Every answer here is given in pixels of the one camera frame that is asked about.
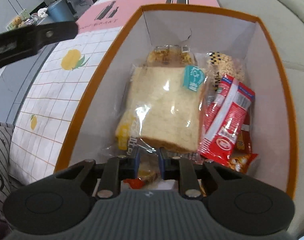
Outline bear picture calendar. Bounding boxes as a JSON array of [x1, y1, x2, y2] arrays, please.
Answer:
[[6, 9, 30, 31]]

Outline grey tv cabinet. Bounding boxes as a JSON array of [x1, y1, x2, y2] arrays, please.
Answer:
[[0, 44, 56, 124]]

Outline red snack bag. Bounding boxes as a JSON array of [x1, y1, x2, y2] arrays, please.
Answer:
[[227, 124, 258, 174]]

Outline white helmet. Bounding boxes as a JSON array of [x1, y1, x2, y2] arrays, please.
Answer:
[[37, 7, 48, 18]]

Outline puffed grain snack pack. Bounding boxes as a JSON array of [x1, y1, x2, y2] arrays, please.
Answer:
[[206, 51, 246, 92]]

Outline yellow waffle snack pack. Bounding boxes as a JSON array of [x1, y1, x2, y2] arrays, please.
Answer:
[[145, 44, 196, 67]]

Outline red white wafer pack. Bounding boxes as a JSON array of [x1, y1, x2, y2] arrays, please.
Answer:
[[198, 74, 255, 166]]

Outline blue pedal trash bin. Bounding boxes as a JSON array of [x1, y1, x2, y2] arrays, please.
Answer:
[[47, 0, 75, 22]]

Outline checked pink lemon tablecloth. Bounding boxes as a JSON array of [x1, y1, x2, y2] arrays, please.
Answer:
[[9, 0, 218, 184]]

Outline bread slice pack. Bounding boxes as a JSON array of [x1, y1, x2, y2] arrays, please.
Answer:
[[101, 44, 210, 165]]

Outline orange cardboard box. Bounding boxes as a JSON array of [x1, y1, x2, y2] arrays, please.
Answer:
[[55, 4, 298, 197]]

